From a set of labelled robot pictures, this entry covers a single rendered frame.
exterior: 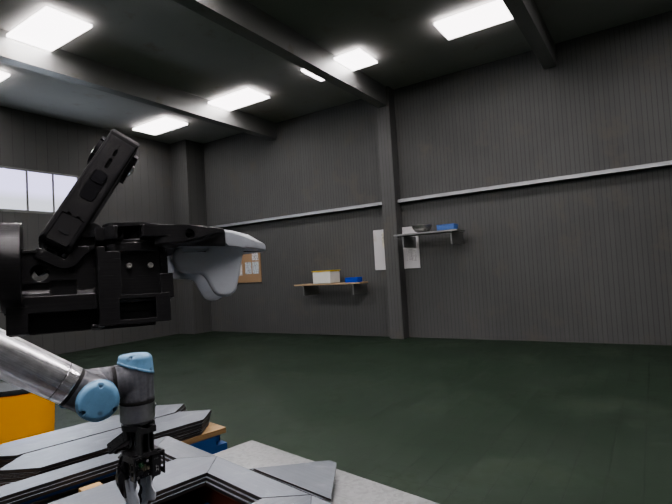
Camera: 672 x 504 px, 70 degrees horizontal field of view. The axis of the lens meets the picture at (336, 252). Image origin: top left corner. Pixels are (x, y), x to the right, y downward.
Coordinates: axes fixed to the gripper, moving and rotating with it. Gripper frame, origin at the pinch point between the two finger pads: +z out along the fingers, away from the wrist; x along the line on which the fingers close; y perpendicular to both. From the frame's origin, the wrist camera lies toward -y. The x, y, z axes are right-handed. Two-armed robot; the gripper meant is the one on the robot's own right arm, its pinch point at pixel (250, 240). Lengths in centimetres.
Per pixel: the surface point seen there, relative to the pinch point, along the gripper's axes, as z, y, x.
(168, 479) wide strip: 12, 48, -110
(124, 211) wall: 141, -312, -1172
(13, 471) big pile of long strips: -28, 44, -148
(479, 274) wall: 663, -52, -580
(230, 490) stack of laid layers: 25, 51, -95
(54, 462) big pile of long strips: -17, 43, -146
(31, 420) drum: -29, 52, -365
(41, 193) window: -28, -324, -1087
